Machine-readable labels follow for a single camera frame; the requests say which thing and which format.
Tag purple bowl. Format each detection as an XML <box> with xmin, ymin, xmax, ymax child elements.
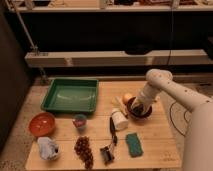
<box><xmin>125</xmin><ymin>96</ymin><xmax>153</xmax><ymax>119</ymax></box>

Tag orange round fruit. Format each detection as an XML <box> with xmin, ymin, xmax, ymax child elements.
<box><xmin>122</xmin><ymin>93</ymin><xmax>133</xmax><ymax>104</ymax></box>

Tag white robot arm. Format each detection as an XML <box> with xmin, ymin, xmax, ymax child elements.
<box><xmin>131</xmin><ymin>69</ymin><xmax>213</xmax><ymax>171</ymax></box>

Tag red bowl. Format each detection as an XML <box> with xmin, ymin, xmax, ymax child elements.
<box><xmin>28</xmin><ymin>112</ymin><xmax>55</xmax><ymax>137</ymax></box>

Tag pale plastic spoon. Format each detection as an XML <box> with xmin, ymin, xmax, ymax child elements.
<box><xmin>112</xmin><ymin>97</ymin><xmax>128</xmax><ymax>117</ymax></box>

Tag white cylindrical bottle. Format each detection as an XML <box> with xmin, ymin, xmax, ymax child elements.
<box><xmin>111</xmin><ymin>108</ymin><xmax>128</xmax><ymax>131</ymax></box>

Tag green sponge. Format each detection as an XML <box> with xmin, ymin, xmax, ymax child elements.
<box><xmin>125</xmin><ymin>133</ymin><xmax>143</xmax><ymax>157</ymax></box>

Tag brown grape bunch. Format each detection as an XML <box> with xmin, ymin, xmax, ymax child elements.
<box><xmin>74</xmin><ymin>136</ymin><xmax>94</xmax><ymax>169</ymax></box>

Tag green plastic tray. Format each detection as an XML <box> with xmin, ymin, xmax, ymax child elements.
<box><xmin>41</xmin><ymin>78</ymin><xmax>99</xmax><ymax>114</ymax></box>

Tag white blue crumpled cloth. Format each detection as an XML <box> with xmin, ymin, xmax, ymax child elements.
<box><xmin>37</xmin><ymin>137</ymin><xmax>59</xmax><ymax>160</ymax></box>

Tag white metal shelf rack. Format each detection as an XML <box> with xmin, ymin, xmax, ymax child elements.
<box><xmin>4</xmin><ymin>10</ymin><xmax>213</xmax><ymax>77</ymax></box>

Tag black floor cables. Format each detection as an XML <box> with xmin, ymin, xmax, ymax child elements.
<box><xmin>169</xmin><ymin>99</ymin><xmax>192</xmax><ymax>138</ymax></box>

